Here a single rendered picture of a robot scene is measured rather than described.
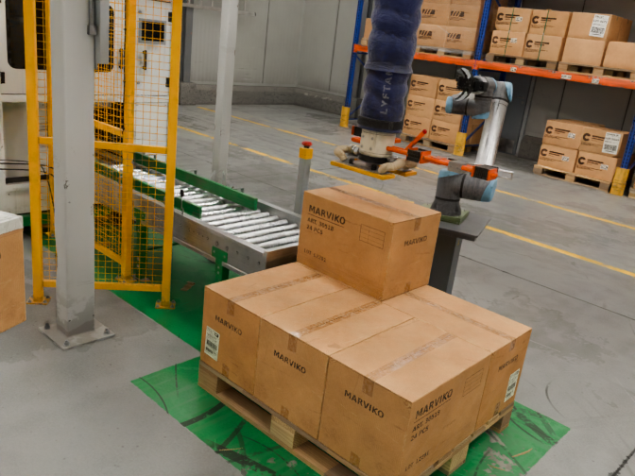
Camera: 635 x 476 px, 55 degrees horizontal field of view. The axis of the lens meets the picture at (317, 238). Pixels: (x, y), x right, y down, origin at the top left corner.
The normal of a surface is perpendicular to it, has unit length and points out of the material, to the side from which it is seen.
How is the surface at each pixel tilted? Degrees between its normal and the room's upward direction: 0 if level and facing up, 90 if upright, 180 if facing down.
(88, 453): 0
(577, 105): 90
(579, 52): 90
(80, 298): 90
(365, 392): 90
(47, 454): 0
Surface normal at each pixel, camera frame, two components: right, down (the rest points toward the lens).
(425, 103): -0.67, 0.14
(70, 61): 0.72, 0.29
